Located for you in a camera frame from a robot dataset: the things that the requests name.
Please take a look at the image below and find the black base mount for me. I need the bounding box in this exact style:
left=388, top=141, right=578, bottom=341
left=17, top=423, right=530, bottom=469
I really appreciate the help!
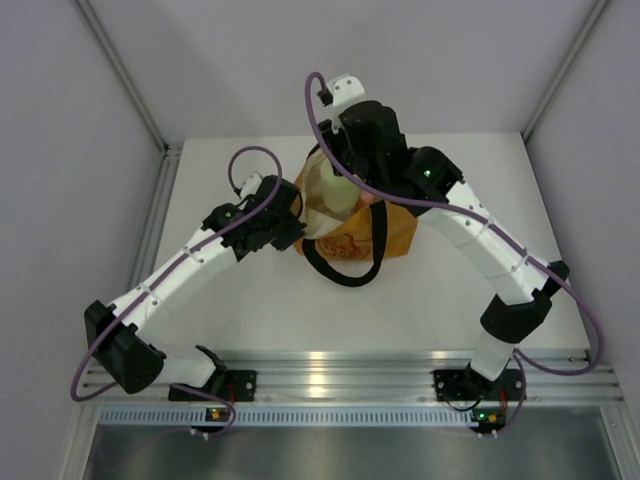
left=168, top=369, right=258, bottom=403
left=432, top=369, right=482, bottom=402

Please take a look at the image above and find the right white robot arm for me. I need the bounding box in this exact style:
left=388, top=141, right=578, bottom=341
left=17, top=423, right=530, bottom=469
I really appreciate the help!
left=322, top=100, right=569, bottom=397

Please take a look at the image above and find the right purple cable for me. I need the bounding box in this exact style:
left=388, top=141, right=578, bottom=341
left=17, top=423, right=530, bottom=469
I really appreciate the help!
left=304, top=72, right=609, bottom=441

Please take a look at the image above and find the right aluminium frame post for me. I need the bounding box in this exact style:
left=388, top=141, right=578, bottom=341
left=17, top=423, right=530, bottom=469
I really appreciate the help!
left=520, top=0, right=614, bottom=145

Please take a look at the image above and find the grey slotted cable duct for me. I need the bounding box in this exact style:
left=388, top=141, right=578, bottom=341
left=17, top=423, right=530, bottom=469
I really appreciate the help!
left=99, top=406, right=498, bottom=427

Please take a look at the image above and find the green pump bottle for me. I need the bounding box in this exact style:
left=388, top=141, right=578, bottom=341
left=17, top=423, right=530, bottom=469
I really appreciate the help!
left=319, top=160, right=360, bottom=219

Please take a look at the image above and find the orange bottle pink cap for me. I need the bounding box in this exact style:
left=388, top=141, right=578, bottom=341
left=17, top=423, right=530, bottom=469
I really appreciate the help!
left=360, top=190, right=375, bottom=204

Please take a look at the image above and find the aluminium mounting rail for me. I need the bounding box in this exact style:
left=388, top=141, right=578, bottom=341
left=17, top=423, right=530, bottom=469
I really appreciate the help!
left=79, top=348, right=626, bottom=401

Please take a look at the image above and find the left aluminium frame post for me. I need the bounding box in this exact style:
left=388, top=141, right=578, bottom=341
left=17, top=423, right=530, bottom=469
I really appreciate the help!
left=71, top=0, right=168, bottom=155

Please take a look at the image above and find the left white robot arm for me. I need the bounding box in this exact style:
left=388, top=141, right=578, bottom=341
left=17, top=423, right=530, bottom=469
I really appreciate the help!
left=84, top=174, right=305, bottom=400

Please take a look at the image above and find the aluminium frame post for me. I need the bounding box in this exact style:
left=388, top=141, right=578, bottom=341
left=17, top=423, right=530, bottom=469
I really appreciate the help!
left=520, top=0, right=614, bottom=145
left=71, top=0, right=168, bottom=155

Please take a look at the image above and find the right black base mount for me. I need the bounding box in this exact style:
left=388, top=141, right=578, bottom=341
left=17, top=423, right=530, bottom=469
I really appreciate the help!
left=432, top=369, right=482, bottom=402

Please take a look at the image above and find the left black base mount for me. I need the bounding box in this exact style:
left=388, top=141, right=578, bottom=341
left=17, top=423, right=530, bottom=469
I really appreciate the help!
left=168, top=369, right=258, bottom=403

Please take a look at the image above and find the tan canvas tote bag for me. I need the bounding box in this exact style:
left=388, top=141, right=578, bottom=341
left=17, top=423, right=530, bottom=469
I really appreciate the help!
left=294, top=146, right=417, bottom=288

